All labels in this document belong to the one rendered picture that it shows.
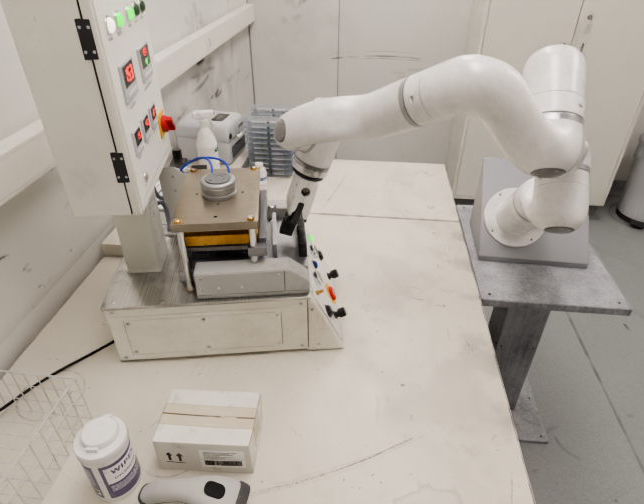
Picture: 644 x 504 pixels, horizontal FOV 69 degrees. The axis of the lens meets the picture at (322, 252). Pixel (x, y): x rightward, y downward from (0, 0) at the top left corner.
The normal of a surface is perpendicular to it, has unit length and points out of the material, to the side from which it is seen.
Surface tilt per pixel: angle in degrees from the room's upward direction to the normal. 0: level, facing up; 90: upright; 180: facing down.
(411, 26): 90
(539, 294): 0
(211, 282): 90
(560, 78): 46
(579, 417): 0
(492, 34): 90
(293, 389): 0
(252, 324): 90
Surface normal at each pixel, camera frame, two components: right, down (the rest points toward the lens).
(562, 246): -0.10, -0.16
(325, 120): -0.13, 0.05
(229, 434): 0.00, -0.85
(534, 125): -0.47, 0.43
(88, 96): 0.08, 0.57
